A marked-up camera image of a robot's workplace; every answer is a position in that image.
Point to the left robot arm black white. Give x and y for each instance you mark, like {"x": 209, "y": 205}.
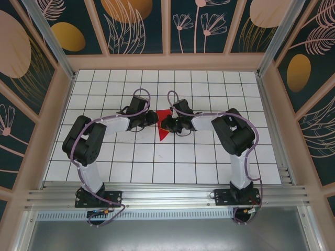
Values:
{"x": 90, "y": 177}

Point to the red cloth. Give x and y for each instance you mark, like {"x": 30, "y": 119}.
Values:
{"x": 162, "y": 134}

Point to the white grid table mat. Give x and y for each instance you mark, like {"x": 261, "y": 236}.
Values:
{"x": 209, "y": 86}

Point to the aluminium side rail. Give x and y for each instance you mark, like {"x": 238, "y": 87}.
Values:
{"x": 284, "y": 172}

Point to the aluminium mounting rail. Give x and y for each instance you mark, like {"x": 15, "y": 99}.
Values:
{"x": 167, "y": 196}

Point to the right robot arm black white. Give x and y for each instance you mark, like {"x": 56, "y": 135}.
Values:
{"x": 239, "y": 172}

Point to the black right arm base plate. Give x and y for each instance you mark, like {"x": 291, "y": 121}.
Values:
{"x": 222, "y": 198}

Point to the aluminium frame post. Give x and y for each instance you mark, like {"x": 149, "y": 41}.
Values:
{"x": 53, "y": 44}
{"x": 278, "y": 39}

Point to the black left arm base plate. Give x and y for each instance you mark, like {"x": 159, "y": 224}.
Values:
{"x": 113, "y": 194}

